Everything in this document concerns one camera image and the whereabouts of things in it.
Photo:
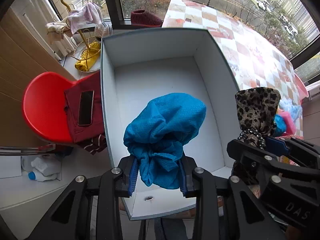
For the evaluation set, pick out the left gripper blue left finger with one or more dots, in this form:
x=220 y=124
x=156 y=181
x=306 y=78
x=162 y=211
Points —
x=133 y=176

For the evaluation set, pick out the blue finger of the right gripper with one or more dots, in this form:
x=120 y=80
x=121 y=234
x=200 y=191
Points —
x=276 y=146

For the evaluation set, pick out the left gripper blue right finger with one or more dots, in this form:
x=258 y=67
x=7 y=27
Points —
x=183 y=179

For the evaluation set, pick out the blue mesh cloth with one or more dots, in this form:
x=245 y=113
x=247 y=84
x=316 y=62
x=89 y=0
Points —
x=157 y=136
x=281 y=126

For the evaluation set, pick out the pink foam sponge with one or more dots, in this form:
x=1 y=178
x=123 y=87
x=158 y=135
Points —
x=290 y=125

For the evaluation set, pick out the light blue fluffy duster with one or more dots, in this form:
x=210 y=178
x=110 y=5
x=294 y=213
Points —
x=294 y=110

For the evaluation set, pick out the leopard print scrunchie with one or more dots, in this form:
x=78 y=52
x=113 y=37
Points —
x=256 y=109

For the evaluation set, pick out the pink plastic basin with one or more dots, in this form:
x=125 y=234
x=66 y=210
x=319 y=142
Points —
x=302 y=91

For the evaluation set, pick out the dark red bag with phone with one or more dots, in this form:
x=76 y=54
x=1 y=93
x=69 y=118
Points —
x=85 y=115

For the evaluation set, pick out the checkered patterned tablecloth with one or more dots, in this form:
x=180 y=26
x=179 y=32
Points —
x=253 y=60

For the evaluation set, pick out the white detergent bottle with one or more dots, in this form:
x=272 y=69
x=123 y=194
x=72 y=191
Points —
x=41 y=168

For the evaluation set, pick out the grey white cardboard box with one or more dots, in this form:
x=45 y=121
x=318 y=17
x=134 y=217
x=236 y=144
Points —
x=167 y=93

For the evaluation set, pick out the red plastic chair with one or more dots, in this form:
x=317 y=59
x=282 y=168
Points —
x=43 y=107

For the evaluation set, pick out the yellow folded umbrella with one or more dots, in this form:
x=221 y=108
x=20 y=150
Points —
x=88 y=57

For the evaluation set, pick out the dark red knit slipper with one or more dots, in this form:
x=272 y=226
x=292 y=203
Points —
x=144 y=18

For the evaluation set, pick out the beige hanging cloth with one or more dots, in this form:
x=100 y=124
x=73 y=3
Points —
x=57 y=30

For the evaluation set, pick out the pink hanging towel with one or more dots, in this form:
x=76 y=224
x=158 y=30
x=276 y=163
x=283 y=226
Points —
x=89 y=13

